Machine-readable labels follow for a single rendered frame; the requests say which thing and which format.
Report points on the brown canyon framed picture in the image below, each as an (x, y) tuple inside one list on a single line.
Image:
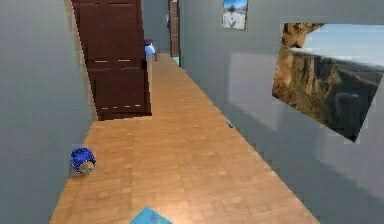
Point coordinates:
[(320, 83)]

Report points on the small grey floor object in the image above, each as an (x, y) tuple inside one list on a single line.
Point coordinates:
[(229, 124)]

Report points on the pale blue far object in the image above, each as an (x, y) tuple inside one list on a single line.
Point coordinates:
[(150, 50)]

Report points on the brown far room door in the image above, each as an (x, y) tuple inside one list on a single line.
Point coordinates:
[(174, 28)]

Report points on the dark brown room door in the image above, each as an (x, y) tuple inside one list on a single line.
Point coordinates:
[(113, 56)]

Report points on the light blue flat cloth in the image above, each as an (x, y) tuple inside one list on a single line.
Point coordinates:
[(150, 217)]

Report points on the blue sky framed picture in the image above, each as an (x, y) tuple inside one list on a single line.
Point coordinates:
[(234, 13)]

